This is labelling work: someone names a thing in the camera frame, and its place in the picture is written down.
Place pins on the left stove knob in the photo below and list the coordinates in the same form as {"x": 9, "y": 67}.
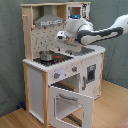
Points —
{"x": 56, "y": 75}

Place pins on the grey toy sink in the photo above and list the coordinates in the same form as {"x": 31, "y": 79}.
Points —
{"x": 82, "y": 52}

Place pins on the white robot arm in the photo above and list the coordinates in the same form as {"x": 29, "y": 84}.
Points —
{"x": 81, "y": 29}

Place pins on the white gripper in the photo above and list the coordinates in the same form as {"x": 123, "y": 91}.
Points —
{"x": 65, "y": 37}

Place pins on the wooden toy kitchen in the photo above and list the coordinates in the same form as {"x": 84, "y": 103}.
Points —
{"x": 39, "y": 78}

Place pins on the grey dishwasher panel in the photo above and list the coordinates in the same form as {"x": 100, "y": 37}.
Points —
{"x": 91, "y": 68}

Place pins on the toy microwave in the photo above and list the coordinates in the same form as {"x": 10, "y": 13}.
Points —
{"x": 78, "y": 9}

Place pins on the right stove knob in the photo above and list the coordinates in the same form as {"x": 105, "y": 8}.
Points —
{"x": 74, "y": 69}

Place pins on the black stovetop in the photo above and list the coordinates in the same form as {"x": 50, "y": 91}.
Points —
{"x": 59, "y": 58}

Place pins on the stove knob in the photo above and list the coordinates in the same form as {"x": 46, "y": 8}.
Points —
{"x": 74, "y": 69}
{"x": 56, "y": 75}

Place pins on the white oven door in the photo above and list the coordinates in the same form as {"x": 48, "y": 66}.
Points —
{"x": 64, "y": 102}

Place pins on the small metal pot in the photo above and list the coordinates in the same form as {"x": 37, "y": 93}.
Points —
{"x": 47, "y": 55}

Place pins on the grey range hood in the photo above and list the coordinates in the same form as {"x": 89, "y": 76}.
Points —
{"x": 48, "y": 18}

